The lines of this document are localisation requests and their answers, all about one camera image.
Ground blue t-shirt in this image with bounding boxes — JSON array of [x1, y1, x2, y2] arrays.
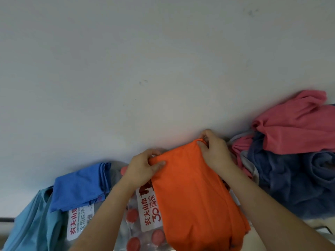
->
[[49, 162, 112, 213]]

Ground light blue backpack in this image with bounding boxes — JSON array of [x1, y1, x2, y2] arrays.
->
[[1, 186, 69, 251]]

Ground stack of water bottle packs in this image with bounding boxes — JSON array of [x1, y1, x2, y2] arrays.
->
[[62, 160, 241, 251]]

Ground person's left hand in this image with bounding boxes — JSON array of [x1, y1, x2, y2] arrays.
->
[[121, 148, 167, 190]]

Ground person's right forearm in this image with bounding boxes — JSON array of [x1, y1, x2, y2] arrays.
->
[[222, 164, 335, 251]]

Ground person's right hand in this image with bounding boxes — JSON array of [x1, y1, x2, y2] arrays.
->
[[196, 129, 237, 177]]

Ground orange t-shirt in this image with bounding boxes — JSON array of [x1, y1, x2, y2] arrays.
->
[[147, 138, 252, 251]]

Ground grey-blue towel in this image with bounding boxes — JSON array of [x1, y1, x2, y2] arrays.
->
[[247, 132, 335, 220]]

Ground person's left forearm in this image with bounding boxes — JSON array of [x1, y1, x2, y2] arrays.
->
[[69, 177, 137, 251]]

